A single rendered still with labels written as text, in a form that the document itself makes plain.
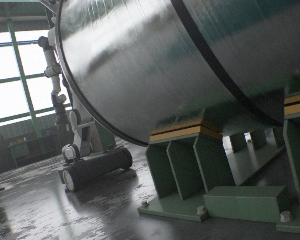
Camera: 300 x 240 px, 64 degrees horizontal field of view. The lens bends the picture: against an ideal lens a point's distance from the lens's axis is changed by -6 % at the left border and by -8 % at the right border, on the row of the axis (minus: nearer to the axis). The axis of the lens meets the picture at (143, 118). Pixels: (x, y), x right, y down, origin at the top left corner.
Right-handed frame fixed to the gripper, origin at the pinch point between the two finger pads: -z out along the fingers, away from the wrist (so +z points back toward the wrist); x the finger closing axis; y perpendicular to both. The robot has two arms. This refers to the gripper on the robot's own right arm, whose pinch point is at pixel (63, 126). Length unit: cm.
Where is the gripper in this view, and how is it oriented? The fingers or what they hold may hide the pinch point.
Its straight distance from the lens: 211.9
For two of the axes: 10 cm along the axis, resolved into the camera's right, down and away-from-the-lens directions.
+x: -4.5, -0.9, -8.9
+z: -2.4, -9.5, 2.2
